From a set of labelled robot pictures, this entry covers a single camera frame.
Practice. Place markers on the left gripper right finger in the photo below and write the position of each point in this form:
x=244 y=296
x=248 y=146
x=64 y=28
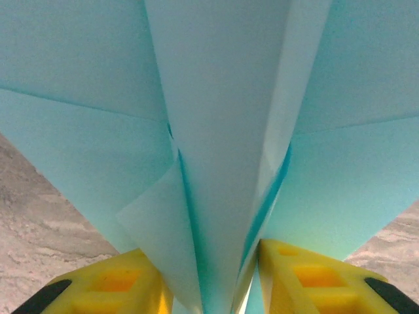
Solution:
x=311 y=284

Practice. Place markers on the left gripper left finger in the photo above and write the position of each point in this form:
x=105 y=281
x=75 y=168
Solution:
x=114 y=288

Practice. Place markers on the light blue paper sheet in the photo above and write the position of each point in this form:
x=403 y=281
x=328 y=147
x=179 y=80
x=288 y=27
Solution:
x=212 y=98

